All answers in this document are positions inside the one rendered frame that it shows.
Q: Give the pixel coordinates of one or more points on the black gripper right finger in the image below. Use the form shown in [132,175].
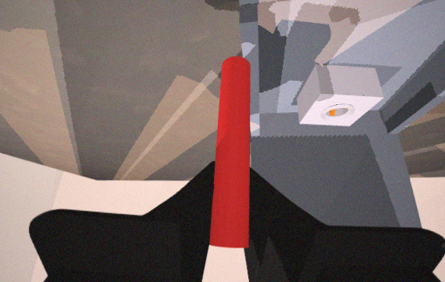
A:
[287,244]

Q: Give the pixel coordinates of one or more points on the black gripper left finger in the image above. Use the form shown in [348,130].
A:
[170,242]

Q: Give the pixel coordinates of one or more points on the red peg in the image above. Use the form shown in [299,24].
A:
[231,196]

